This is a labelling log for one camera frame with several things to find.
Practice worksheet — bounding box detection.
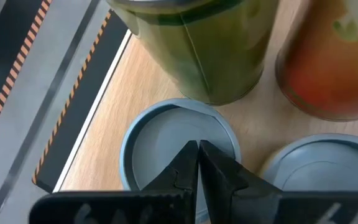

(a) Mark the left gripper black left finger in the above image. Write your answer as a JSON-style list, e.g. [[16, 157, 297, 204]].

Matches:
[[29, 139, 200, 224]]

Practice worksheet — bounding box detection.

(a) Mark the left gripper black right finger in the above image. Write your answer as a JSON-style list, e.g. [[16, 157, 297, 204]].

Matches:
[[199, 139, 358, 224]]

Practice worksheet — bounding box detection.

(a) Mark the orange circle-patterned can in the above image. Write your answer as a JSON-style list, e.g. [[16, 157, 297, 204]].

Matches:
[[259, 133, 358, 192]]

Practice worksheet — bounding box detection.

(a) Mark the green peaches can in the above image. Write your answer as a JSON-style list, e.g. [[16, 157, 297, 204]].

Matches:
[[119, 98, 242, 223]]

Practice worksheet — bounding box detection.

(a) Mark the tall orange pineapple can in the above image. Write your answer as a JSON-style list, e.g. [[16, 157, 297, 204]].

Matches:
[[274, 0, 358, 122]]

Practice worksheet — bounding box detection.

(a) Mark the tall olive green can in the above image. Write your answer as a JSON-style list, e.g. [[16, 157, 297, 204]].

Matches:
[[106, 0, 281, 106]]

